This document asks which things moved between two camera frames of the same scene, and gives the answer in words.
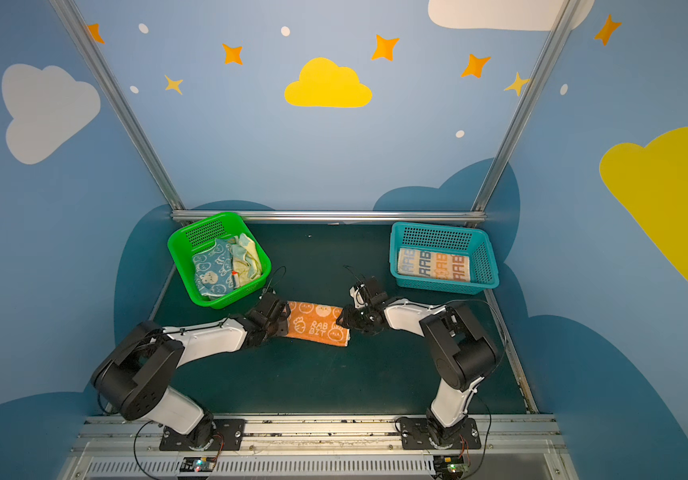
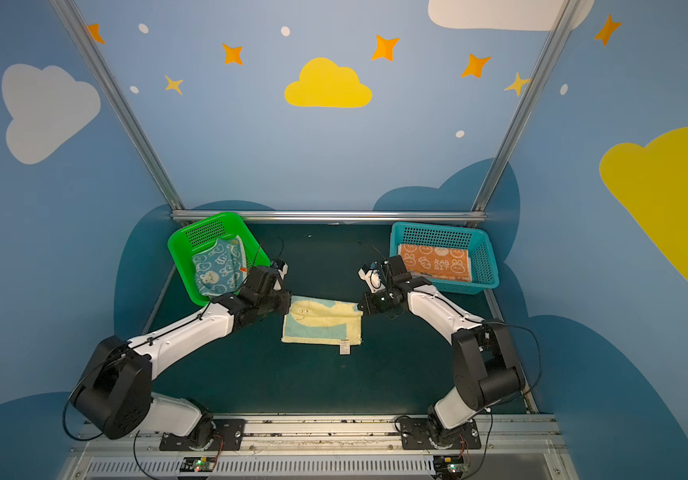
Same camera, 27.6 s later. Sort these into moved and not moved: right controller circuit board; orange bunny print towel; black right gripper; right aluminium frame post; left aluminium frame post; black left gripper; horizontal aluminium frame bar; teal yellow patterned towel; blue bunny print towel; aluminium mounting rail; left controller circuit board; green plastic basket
Moved: orange bunny print towel; teal yellow patterned towel; black left gripper; black right gripper
Not moved: blue bunny print towel; left controller circuit board; horizontal aluminium frame bar; green plastic basket; left aluminium frame post; right aluminium frame post; right controller circuit board; aluminium mounting rail
